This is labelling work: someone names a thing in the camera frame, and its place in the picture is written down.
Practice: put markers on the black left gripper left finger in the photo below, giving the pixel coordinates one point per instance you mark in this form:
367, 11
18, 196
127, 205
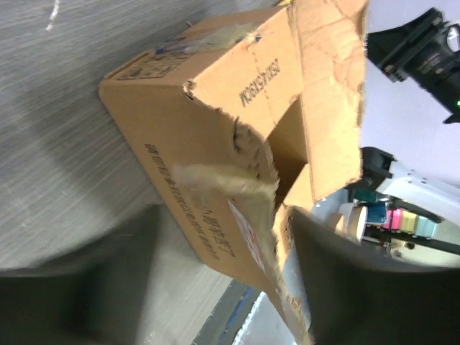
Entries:
91, 294

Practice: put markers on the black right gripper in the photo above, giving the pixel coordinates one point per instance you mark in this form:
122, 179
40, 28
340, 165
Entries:
420, 50

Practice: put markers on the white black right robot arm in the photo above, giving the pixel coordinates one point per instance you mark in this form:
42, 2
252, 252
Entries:
383, 173

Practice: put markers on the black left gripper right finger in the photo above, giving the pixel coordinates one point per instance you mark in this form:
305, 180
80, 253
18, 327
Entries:
357, 296

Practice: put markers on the colourful background clutter items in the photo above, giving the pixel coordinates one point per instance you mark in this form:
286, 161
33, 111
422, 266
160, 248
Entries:
385, 221

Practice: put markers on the brown cardboard express box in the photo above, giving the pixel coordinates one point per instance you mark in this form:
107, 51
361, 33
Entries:
241, 118

